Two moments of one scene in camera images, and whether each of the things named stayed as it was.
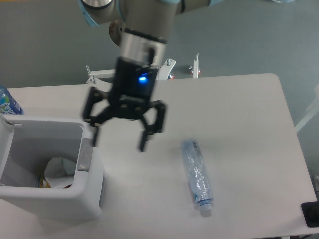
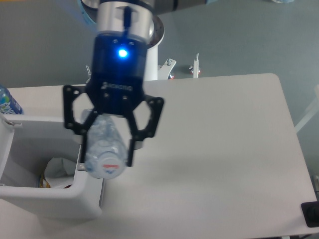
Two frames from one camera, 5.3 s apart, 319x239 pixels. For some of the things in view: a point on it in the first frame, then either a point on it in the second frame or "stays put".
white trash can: [26, 143] stays put
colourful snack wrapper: [40, 182] stays put
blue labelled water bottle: [8, 104] stays put
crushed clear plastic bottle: [198, 174] -> [106, 147]
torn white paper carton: [60, 172] stays put
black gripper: [133, 84] -> [116, 86]
